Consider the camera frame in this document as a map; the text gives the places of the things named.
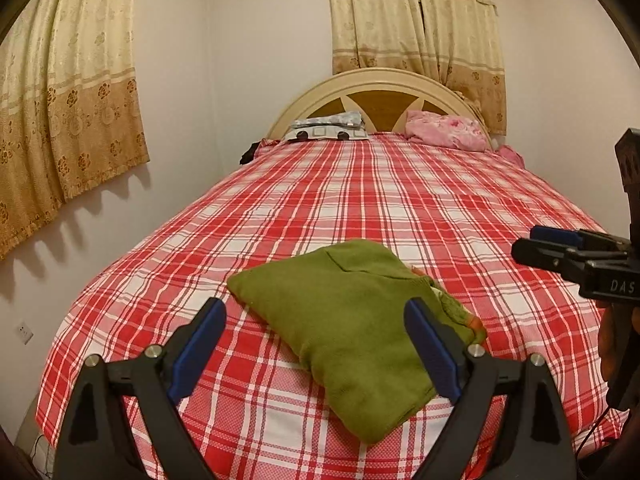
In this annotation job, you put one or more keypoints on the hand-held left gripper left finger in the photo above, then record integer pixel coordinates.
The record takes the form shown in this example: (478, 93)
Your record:
(195, 350)

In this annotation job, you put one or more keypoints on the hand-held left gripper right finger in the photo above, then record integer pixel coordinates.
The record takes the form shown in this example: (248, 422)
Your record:
(435, 350)

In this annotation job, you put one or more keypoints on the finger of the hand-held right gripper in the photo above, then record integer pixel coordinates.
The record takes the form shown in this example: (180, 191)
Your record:
(545, 254)
(550, 234)

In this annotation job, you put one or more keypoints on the green orange striped knit sweater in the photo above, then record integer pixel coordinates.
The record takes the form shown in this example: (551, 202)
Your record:
(340, 320)

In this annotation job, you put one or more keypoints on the person's right hand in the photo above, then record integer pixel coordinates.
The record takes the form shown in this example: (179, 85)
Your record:
(611, 345)

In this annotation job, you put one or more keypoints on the pink cloth beside bed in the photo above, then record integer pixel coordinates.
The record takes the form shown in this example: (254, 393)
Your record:
(510, 154)

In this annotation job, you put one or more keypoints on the pink pillow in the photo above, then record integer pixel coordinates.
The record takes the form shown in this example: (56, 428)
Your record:
(445, 130)

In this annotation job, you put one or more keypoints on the red plaid bedsheet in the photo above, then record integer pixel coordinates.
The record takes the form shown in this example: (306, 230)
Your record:
(350, 185)

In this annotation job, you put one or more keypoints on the dark cloth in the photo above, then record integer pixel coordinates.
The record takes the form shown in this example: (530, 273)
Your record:
(246, 155)

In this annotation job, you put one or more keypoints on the cream wooden headboard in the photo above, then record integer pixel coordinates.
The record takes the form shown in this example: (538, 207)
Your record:
(380, 77)

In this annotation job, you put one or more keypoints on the grey white printed pillow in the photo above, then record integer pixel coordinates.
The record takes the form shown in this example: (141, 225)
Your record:
(325, 132)

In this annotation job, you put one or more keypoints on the wide beige floral curtain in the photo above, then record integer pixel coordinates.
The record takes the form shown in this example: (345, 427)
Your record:
(75, 85)

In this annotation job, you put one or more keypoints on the white wall outlet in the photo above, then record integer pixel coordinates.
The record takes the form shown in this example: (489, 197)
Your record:
(22, 331)

